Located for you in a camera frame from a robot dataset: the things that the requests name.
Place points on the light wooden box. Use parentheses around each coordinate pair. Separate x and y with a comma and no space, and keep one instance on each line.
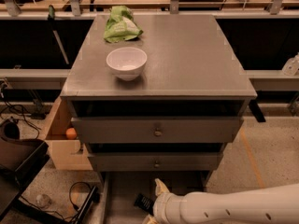
(66,154)

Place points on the white bowl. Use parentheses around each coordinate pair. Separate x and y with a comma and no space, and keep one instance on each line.
(127,63)

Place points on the black power strip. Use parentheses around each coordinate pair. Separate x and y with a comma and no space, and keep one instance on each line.
(92,197)

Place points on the top grey drawer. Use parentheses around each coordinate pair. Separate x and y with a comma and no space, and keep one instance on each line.
(163,130)

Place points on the green snack bag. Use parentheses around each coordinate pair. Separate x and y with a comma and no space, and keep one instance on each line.
(121,26)

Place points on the grey drawer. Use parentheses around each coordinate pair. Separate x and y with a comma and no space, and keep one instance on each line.
(146,161)
(122,188)
(163,130)

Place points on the blue rxbar wrapper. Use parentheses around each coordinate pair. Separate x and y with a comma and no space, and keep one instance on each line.
(144,203)

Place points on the green handled tool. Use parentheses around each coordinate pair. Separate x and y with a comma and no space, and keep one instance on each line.
(51,19)

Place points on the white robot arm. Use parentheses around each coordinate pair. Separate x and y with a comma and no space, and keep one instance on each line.
(278,205)

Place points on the bottom grey drawer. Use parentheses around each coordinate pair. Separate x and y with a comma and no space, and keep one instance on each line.
(122,188)

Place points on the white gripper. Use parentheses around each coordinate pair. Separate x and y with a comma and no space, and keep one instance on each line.
(163,205)

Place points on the grey drawer cabinet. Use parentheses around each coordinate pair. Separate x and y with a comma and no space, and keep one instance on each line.
(191,72)

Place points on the black bin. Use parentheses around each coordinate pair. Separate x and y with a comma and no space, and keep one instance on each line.
(18,157)

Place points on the orange ball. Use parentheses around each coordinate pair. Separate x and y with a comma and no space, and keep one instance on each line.
(71,134)

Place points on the middle grey drawer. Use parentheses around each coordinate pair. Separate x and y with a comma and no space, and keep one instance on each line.
(146,161)

